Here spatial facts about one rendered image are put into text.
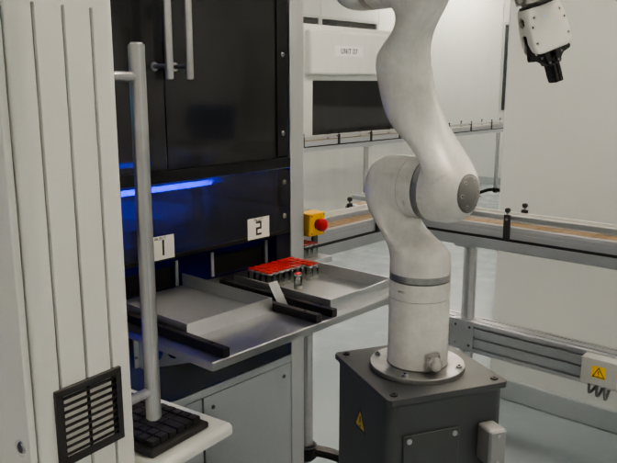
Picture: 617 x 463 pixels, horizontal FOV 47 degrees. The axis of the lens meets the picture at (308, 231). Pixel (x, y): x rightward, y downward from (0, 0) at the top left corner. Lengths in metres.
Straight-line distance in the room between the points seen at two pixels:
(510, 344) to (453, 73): 8.47
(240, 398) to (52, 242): 1.21
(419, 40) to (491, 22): 9.42
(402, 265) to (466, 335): 1.43
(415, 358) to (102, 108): 0.75
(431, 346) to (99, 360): 0.64
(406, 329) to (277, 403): 0.92
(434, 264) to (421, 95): 0.32
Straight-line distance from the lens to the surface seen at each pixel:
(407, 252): 1.37
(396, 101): 1.29
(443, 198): 1.30
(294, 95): 2.10
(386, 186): 1.37
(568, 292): 3.21
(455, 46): 10.93
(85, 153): 1.03
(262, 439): 2.25
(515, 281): 3.30
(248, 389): 2.14
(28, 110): 0.98
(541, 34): 1.64
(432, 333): 1.41
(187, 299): 1.86
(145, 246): 1.13
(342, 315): 1.72
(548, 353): 2.65
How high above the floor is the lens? 1.42
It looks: 12 degrees down
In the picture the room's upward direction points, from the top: straight up
